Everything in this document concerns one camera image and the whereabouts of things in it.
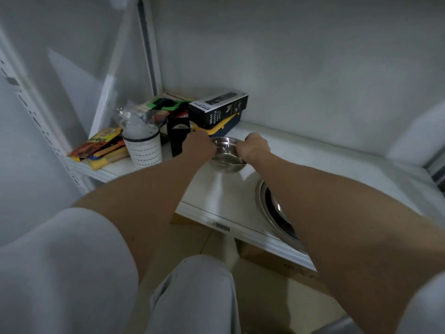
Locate green and black packet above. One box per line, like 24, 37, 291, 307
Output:
146, 96, 190, 113

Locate dark blue box yellow arrow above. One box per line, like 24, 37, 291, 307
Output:
191, 112, 242, 138

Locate clear plastic wrap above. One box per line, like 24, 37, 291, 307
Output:
112, 105, 170, 137

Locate grey shirt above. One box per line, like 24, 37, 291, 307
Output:
0, 207, 140, 334

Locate person's right hand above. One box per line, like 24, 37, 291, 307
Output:
236, 133, 271, 164

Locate person's left forearm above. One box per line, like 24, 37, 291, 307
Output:
72, 152, 211, 286

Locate large steel bowl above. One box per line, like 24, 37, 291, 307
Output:
255, 178, 307, 255

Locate grey trousers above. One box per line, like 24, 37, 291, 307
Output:
145, 255, 242, 334

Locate small steel bowl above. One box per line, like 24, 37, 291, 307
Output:
208, 137, 248, 173

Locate person's left hand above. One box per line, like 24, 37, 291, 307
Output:
181, 130, 218, 162

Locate white dotted cup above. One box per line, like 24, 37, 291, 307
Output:
122, 124, 163, 168

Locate brown cardboard box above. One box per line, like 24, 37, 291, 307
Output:
235, 238, 322, 284

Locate white perforated shelf rail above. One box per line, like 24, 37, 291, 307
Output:
0, 48, 92, 196

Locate black spray bottle box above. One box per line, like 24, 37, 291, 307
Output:
188, 90, 249, 130

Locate person's right forearm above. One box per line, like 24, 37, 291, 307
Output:
248, 152, 445, 334

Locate yellow and red packet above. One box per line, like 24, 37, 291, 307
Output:
67, 127, 123, 160

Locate white shelf post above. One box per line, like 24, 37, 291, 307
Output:
137, 0, 163, 98

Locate white shelf board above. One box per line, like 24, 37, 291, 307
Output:
63, 91, 445, 272

